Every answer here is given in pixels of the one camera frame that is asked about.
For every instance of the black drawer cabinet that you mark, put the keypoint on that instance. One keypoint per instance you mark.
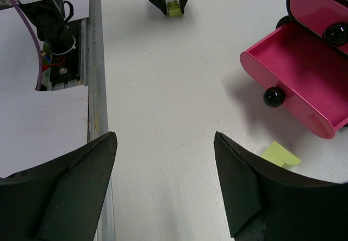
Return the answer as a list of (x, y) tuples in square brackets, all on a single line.
[(334, 40)]

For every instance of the pink drawer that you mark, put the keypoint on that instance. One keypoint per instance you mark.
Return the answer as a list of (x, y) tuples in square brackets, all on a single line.
[(312, 76), (317, 15)]

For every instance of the aluminium front rail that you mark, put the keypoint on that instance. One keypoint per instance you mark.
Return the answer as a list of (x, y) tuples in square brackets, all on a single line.
[(98, 121)]

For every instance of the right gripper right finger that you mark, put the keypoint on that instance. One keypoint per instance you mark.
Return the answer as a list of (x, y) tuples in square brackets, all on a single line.
[(266, 202)]

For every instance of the yellow-green lego brick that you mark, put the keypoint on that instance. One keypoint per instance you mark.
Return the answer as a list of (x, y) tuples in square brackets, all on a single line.
[(280, 156)]

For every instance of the pink top drawer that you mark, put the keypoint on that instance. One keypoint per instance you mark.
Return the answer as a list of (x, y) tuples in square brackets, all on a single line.
[(317, 15)]

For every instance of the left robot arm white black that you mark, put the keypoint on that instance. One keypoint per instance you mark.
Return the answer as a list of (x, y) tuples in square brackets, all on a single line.
[(50, 17)]

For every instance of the yellow-green lego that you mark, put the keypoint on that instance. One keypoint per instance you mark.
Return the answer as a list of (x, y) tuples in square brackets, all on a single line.
[(173, 8)]

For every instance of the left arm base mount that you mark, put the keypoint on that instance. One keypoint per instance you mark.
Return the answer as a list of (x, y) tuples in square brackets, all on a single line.
[(69, 70)]

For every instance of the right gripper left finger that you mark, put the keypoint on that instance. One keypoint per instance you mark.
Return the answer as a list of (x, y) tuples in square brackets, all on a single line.
[(61, 199)]

